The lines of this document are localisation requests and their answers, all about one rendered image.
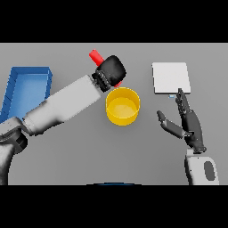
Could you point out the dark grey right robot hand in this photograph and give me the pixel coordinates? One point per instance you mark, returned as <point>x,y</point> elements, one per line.
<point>191,121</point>

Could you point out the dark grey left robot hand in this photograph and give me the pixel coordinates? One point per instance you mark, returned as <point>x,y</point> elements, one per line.
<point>111,70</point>

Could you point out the red beaker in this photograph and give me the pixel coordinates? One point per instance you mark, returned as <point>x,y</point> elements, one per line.
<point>95,57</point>

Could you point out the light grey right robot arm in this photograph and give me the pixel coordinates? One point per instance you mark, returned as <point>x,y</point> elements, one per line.
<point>197,170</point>

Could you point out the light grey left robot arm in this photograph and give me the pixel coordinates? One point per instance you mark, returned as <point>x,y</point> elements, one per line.
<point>68,102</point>

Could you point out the yellow bowl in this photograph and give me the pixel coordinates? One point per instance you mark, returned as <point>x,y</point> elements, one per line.
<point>123,110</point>

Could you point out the pale square measuring scale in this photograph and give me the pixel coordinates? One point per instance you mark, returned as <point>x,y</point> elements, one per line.
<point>170,77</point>

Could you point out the blue tray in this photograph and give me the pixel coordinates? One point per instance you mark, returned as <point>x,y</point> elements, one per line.
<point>25,90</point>

